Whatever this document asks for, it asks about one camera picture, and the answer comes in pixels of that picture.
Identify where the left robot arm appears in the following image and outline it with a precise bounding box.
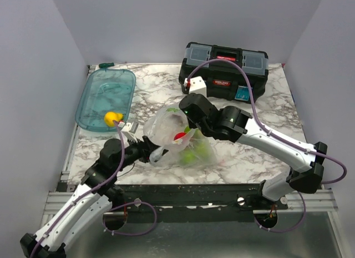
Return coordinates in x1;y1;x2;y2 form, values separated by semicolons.
20;136;161;257

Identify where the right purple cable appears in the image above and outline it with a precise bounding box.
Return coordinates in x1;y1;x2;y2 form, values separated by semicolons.
185;59;348;233

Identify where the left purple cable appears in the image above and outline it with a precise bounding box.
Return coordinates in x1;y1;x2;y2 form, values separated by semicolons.
29;120;158;258

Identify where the yellow fake lemon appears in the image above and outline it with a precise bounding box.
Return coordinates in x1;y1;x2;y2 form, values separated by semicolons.
104;112;124;127

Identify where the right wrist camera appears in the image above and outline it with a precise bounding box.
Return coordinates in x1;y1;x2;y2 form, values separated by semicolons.
183;77;207;97

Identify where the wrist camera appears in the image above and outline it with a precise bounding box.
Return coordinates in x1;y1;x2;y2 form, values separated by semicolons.
183;77;207;97
121;122;139;142

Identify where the green fake apple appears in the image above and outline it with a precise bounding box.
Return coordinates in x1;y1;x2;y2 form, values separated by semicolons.
180;130;211;166

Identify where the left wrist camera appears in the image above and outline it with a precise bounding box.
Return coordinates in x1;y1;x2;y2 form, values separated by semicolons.
121;122;139;142

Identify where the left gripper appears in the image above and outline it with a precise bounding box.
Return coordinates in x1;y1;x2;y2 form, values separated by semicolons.
114;134;169;173

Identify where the black Delixi toolbox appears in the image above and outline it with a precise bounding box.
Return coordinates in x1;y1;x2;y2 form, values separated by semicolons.
179;42;268;103

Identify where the red fake apple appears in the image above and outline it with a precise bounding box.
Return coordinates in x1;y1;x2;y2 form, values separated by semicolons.
174;132;186;140

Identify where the black mounting rail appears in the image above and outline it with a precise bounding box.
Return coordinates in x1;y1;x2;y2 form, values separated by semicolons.
113;184;287;223

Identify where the translucent plastic bag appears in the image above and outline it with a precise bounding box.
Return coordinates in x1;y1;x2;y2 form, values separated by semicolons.
143;103;216;168

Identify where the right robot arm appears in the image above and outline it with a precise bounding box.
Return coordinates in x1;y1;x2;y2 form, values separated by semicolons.
179;93;327;209

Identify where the green handled screwdriver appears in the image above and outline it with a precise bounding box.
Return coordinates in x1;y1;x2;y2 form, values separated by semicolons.
98;62;126;69

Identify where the teal transparent plastic tray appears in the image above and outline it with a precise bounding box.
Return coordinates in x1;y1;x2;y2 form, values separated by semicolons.
75;68;136;133

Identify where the purple cable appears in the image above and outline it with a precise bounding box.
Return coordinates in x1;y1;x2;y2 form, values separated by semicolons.
29;120;158;258
185;59;348;233

